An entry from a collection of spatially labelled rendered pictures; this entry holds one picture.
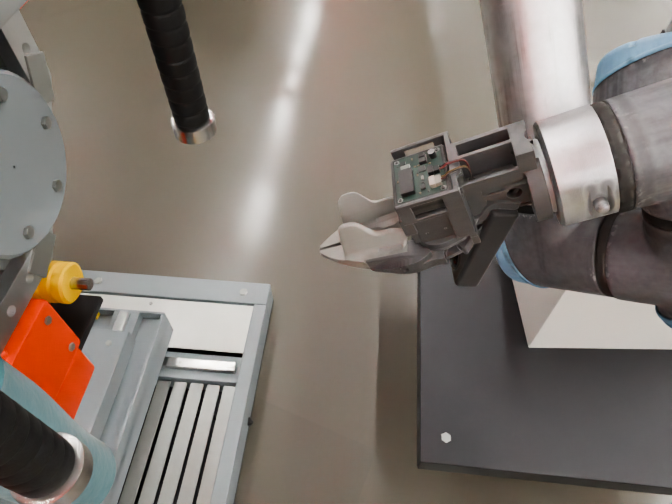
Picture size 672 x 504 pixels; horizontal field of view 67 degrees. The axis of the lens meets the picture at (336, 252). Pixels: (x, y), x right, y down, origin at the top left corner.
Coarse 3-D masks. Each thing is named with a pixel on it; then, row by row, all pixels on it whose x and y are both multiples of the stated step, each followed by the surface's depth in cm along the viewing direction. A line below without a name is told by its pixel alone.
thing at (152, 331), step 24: (120, 312) 105; (144, 312) 107; (144, 336) 106; (168, 336) 110; (144, 360) 102; (120, 384) 99; (144, 384) 99; (120, 408) 96; (144, 408) 100; (120, 432) 91; (120, 456) 91; (120, 480) 92
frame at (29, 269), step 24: (24, 24) 56; (0, 48) 54; (24, 48) 57; (24, 72) 56; (48, 72) 60; (48, 96) 60; (48, 240) 62; (0, 264) 59; (24, 264) 58; (48, 264) 62; (0, 288) 56; (24, 288) 59; (0, 312) 55; (0, 336) 55
